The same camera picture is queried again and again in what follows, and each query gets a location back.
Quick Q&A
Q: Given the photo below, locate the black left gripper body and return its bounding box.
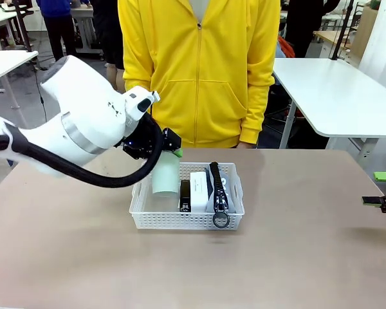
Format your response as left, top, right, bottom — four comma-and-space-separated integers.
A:
121, 127, 183, 161

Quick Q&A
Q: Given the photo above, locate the black small box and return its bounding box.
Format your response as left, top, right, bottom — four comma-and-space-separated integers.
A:
179, 180, 192, 213

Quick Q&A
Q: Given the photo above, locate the white rectangular box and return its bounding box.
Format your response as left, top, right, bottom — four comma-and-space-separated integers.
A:
189, 171, 214, 214

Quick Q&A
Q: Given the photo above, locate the grey zippered pencil case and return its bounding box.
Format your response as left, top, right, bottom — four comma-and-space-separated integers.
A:
205, 161, 237, 230

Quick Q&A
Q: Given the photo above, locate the white perforated plastic basket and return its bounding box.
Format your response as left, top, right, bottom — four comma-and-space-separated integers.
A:
129, 162, 246, 230

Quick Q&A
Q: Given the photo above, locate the person in yellow hoodie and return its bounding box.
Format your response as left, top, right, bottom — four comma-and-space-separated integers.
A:
117, 0, 281, 149

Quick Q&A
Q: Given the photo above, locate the large white table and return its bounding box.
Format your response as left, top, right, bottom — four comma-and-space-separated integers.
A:
271, 57, 386, 168

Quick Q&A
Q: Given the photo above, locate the person in dark shorts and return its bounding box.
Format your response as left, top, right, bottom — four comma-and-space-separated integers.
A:
92, 0, 125, 85

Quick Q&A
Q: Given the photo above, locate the white background desk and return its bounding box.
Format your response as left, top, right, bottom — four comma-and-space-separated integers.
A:
69, 5, 104, 55

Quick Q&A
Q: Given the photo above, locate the person in blue top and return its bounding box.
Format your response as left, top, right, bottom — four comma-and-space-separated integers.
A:
35, 0, 80, 62

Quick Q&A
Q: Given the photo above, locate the brown cabinet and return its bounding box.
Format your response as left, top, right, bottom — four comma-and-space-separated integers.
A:
352, 6, 382, 61

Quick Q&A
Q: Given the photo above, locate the orange fabric item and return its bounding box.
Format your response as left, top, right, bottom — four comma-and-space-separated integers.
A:
277, 34, 293, 59

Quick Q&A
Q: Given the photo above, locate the black vertical stand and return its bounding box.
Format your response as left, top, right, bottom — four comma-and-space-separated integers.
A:
330, 0, 356, 61

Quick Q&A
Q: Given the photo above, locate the wooden background table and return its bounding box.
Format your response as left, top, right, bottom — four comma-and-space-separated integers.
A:
313, 30, 345, 46

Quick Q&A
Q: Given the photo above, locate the white table with grey leg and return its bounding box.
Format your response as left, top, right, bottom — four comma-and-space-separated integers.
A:
0, 50, 39, 112

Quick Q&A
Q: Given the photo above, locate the person in black clothes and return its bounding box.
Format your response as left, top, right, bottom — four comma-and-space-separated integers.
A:
284, 0, 340, 59

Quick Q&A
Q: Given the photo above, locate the white distant desk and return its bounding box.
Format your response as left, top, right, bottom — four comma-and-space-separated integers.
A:
0, 11, 19, 49

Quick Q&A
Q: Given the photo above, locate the black braided cable sleeve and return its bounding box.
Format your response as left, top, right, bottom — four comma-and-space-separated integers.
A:
0, 115, 165, 190

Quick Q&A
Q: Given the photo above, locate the thin black hanging cable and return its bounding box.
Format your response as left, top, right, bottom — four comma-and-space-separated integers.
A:
34, 66, 48, 122

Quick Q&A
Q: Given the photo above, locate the black metal frame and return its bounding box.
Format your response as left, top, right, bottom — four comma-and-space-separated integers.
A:
12, 0, 35, 53

